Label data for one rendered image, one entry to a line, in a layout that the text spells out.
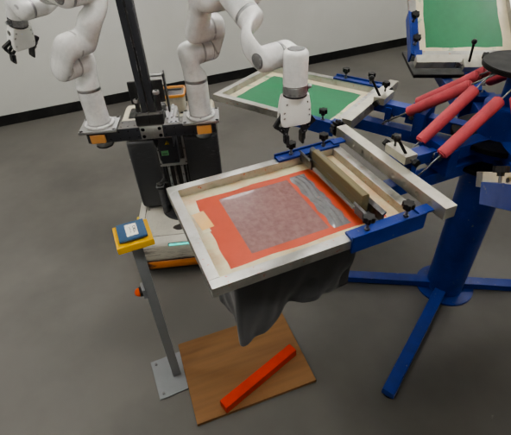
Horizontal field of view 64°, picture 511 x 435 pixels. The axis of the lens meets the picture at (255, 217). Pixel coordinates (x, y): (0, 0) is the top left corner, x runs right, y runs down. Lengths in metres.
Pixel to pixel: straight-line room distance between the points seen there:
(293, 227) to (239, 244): 0.21
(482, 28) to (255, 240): 1.94
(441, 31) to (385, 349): 1.80
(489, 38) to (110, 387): 2.76
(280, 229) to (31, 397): 1.57
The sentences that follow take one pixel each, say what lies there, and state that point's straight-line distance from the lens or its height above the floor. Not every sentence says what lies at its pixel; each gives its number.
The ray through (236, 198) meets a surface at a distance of 1.61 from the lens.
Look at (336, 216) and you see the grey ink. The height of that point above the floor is 0.96.
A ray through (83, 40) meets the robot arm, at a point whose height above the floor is 1.51.
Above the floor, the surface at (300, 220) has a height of 0.96.
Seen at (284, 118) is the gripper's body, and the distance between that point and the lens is 1.30.
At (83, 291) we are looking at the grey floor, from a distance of 2.79.
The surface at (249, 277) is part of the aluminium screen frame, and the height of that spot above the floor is 0.99.
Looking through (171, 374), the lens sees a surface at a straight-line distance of 2.25.
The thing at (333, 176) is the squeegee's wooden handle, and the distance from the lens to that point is 1.59.
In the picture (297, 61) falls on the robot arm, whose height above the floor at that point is 1.52.
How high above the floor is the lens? 1.91
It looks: 39 degrees down
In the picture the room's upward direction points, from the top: 3 degrees counter-clockwise
